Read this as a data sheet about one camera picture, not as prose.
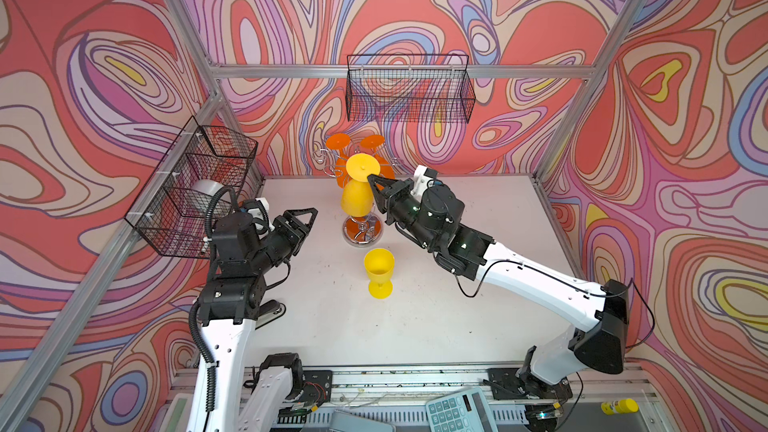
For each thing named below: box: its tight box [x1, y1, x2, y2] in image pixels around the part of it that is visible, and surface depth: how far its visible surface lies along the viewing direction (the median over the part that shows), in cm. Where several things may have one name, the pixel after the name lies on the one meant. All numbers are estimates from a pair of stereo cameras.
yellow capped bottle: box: [601, 398, 639, 415], surface depth 66 cm
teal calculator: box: [426, 387, 499, 432], surface depth 70 cm
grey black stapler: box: [255, 300, 287, 330], surface depth 85 cm
